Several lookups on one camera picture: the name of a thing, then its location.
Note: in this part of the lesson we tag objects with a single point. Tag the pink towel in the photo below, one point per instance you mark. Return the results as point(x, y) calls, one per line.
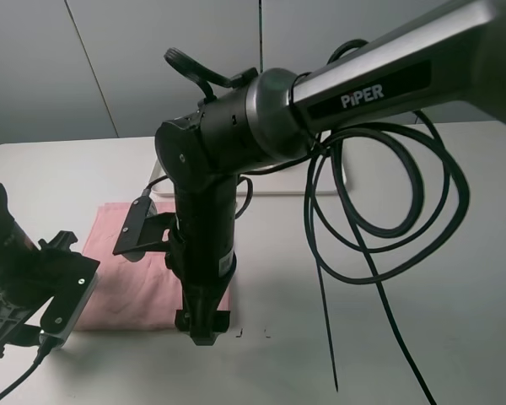
point(129, 296)

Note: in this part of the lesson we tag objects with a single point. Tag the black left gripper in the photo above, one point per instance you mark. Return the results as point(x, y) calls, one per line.
point(26, 289)

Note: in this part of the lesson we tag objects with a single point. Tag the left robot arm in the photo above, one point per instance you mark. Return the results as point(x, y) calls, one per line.
point(10, 230)

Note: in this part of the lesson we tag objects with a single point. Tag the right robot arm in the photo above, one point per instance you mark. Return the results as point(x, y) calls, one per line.
point(252, 120)

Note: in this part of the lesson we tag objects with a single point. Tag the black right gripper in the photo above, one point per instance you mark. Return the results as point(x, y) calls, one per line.
point(202, 258)

